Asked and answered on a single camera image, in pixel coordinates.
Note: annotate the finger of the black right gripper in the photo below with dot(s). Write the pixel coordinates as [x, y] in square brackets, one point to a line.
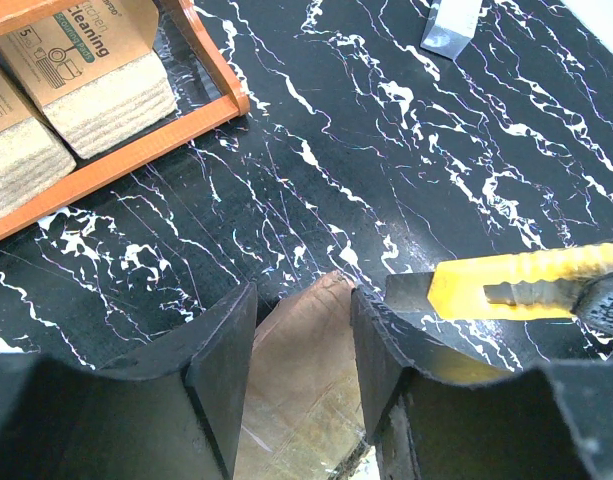
[594, 305]

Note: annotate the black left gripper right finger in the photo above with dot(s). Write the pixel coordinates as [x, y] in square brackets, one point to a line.
[432, 412]

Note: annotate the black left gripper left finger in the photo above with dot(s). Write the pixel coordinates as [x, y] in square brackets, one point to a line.
[171, 409]

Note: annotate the yellow utility knife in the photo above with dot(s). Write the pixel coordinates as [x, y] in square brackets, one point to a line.
[516, 287]

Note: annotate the brown cardboard express box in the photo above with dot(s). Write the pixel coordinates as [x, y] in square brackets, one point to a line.
[302, 414]

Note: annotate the grey toothpaste box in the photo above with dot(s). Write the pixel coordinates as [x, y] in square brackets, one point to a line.
[450, 27]

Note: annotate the middle beige sponge pack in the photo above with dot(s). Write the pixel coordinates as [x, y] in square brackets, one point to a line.
[32, 157]

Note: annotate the beige sponge pack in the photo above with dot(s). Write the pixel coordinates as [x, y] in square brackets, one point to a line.
[32, 157]
[92, 71]

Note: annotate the right beige sponge pack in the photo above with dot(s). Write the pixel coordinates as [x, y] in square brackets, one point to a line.
[92, 71]

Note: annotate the orange wooden shelf rack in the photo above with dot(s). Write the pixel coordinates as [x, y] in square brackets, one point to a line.
[224, 100]

